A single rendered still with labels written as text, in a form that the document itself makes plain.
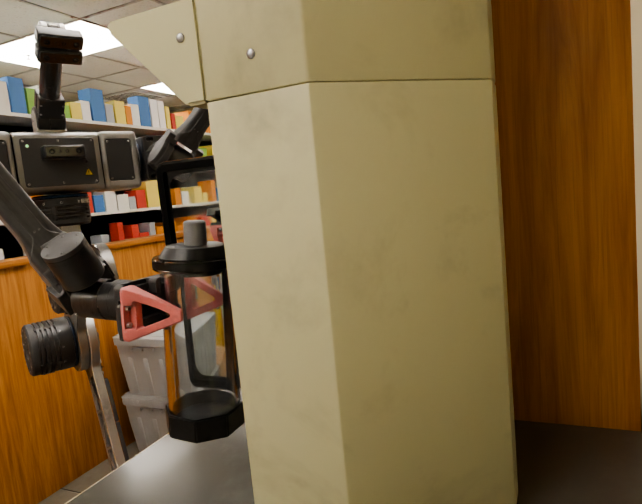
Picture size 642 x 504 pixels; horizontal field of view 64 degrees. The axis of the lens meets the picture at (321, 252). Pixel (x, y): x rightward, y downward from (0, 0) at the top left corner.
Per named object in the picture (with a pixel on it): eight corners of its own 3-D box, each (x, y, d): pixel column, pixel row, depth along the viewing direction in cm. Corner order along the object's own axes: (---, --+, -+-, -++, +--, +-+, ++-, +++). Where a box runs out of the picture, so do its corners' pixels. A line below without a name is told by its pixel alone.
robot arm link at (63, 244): (104, 268, 82) (55, 302, 78) (66, 209, 75) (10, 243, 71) (142, 293, 74) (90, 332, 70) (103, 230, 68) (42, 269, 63)
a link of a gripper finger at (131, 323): (205, 279, 66) (147, 276, 69) (167, 291, 59) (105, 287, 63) (208, 331, 66) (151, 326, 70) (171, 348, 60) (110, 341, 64)
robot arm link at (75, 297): (103, 297, 78) (79, 325, 74) (79, 262, 74) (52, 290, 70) (139, 299, 75) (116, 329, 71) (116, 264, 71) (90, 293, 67)
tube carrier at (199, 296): (261, 405, 71) (255, 251, 68) (216, 442, 61) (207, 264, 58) (196, 393, 75) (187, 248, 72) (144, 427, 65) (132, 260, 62)
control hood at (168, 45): (334, 126, 79) (328, 59, 78) (205, 102, 50) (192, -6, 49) (269, 136, 84) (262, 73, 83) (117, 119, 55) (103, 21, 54)
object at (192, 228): (247, 268, 68) (245, 218, 67) (206, 281, 60) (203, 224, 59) (189, 265, 72) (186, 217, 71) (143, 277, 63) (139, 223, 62)
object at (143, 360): (244, 362, 315) (238, 309, 311) (179, 402, 261) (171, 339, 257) (189, 359, 333) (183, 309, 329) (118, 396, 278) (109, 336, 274)
